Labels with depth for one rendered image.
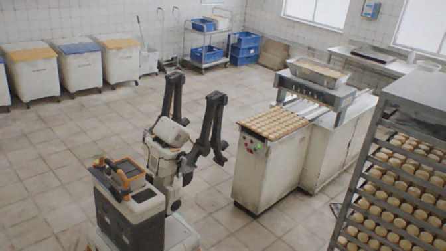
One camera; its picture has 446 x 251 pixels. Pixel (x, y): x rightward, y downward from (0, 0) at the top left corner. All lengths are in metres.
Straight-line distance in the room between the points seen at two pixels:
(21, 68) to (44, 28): 0.92
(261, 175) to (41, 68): 3.42
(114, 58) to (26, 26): 1.26
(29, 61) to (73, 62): 0.58
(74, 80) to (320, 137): 3.62
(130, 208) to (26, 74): 3.36
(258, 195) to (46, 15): 4.10
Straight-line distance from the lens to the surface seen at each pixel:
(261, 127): 2.97
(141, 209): 2.20
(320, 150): 3.44
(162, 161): 2.35
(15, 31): 5.74
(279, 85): 3.55
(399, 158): 1.70
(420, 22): 6.36
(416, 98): 1.50
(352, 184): 1.69
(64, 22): 5.91
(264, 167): 2.97
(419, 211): 1.75
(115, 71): 5.71
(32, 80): 5.26
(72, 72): 5.42
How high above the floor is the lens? 2.27
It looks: 28 degrees down
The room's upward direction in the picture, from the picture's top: 6 degrees clockwise
